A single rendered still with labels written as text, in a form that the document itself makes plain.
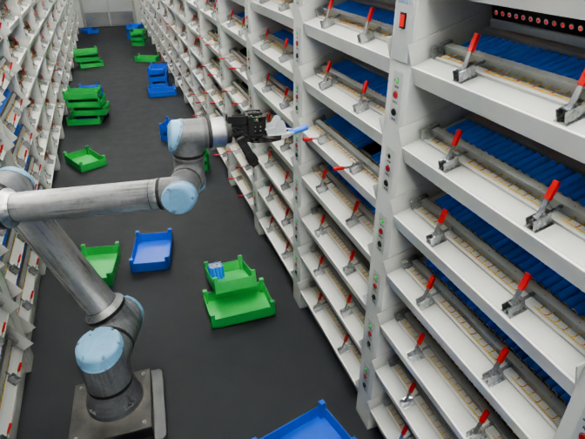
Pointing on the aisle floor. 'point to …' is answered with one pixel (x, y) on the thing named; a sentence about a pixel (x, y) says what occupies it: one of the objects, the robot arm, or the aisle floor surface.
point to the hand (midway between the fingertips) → (289, 133)
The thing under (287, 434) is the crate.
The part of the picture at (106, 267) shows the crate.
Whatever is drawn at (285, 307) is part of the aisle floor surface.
